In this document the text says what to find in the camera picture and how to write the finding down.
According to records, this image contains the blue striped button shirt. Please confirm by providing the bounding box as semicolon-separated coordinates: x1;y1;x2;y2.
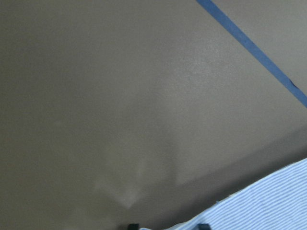
140;159;307;230

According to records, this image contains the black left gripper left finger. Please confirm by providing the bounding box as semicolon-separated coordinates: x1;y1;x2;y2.
128;223;139;230

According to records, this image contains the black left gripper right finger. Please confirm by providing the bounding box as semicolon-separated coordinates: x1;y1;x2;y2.
197;223;209;230

